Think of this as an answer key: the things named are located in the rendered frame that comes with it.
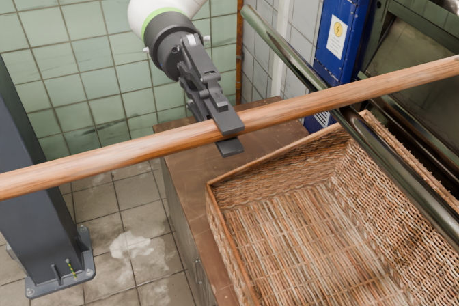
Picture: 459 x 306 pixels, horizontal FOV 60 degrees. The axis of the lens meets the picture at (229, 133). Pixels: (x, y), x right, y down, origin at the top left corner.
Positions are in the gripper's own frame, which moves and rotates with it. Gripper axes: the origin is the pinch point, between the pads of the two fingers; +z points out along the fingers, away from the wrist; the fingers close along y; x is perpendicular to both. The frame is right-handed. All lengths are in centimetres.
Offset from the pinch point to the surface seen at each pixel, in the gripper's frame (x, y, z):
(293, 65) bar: -17.7, 2.5, -13.0
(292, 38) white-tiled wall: -56, 37, -76
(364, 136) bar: -17.6, 2.1, 6.8
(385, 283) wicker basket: -40, 60, 6
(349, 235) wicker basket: -40, 60, -9
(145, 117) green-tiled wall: -5, 96, -125
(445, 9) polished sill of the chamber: -55, 1, -18
